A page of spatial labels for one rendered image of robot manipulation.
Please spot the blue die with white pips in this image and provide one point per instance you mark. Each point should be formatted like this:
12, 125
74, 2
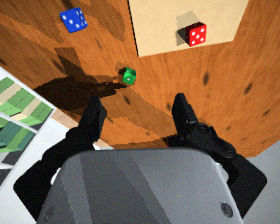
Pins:
73, 19

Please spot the green die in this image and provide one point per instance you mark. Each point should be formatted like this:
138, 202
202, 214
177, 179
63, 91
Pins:
129, 76

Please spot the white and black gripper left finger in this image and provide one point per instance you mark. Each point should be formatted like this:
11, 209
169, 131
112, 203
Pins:
33, 186

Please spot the red die with white pips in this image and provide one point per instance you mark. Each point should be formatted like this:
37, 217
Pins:
195, 34

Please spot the beige flat mat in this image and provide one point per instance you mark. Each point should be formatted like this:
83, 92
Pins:
159, 25

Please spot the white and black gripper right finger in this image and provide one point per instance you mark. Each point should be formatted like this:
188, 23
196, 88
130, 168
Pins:
245, 181

